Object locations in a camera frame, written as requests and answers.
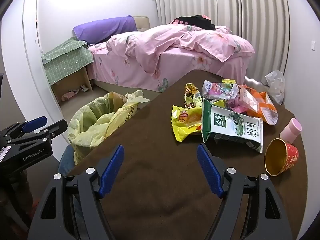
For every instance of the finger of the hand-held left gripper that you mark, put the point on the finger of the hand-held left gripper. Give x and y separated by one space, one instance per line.
56 128
35 123

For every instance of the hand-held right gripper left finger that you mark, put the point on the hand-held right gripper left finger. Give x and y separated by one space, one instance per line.
112 170

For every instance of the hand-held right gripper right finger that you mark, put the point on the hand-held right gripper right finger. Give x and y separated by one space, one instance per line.
208 172

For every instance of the bin with yellow bag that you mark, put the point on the bin with yellow bag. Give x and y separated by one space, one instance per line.
87 132

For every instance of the white green milk bag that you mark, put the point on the white green milk bag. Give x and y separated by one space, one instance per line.
232 125

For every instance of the yellow snack packet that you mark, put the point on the yellow snack packet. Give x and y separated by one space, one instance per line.
185 125

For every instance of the gold snack wrapper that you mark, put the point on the gold snack wrapper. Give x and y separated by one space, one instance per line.
192 95

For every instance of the small pink white packet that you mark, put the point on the small pink white packet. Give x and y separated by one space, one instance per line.
247 100

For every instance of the colourful cartoon snack packet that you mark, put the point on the colourful cartoon snack packet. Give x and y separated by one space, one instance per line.
217 90

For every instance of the red paper cup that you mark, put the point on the red paper cup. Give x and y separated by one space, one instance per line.
290 155

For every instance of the orange snack packet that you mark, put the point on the orange snack packet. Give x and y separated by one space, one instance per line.
267 110

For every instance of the person's leg in jeans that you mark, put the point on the person's leg in jeans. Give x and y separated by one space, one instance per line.
65 161

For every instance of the pink slipper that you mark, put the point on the pink slipper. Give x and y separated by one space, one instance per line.
68 95

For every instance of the white black shoe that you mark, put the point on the white black shoe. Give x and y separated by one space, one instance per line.
83 88

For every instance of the wooden nightstand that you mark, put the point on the wooden nightstand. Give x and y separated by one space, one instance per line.
75 82

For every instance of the green checked cloth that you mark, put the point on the green checked cloth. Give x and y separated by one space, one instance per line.
65 60

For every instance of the white door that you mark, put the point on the white door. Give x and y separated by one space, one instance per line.
15 55

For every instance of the bed with pink sheet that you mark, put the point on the bed with pink sheet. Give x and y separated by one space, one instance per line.
110 65

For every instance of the pink cup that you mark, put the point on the pink cup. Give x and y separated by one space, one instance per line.
291 130

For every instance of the white plastic bag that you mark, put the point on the white plastic bag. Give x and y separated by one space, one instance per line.
275 85

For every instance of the purple pillow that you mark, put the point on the purple pillow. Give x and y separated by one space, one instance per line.
105 28

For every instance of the pink floral duvet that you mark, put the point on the pink floral duvet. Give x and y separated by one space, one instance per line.
175 42

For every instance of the beige headboard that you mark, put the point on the beige headboard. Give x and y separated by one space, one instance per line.
143 23

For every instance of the black pink printed garment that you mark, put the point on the black pink printed garment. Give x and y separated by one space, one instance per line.
200 21

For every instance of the white ribbed wardrobe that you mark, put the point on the white ribbed wardrobe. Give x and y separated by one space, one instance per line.
225 2

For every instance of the white wall switch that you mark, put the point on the white wall switch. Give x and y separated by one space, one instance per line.
313 45

